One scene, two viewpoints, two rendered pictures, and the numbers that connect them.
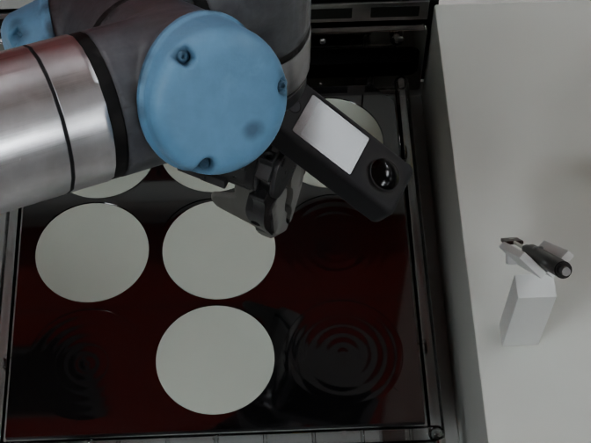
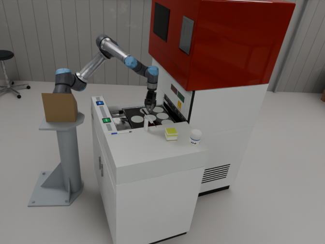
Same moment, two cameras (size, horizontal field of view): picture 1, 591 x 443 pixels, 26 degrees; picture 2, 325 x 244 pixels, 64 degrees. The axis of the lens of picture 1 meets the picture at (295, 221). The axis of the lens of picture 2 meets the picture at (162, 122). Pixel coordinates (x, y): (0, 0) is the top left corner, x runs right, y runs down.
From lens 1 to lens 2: 1.61 m
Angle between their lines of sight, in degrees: 51
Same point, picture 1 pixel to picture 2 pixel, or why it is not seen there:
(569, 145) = not seen: hidden behind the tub
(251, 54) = (131, 59)
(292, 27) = (150, 79)
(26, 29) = not seen: hidden behind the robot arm
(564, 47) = (186, 130)
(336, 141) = (149, 96)
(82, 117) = (125, 56)
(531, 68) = (182, 128)
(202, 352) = (137, 118)
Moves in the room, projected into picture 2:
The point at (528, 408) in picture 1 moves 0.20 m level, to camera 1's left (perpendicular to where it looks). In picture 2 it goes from (137, 131) to (130, 115)
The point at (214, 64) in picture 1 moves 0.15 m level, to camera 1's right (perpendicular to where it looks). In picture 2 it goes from (129, 57) to (135, 66)
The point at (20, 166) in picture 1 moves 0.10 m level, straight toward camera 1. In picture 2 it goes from (120, 55) to (108, 58)
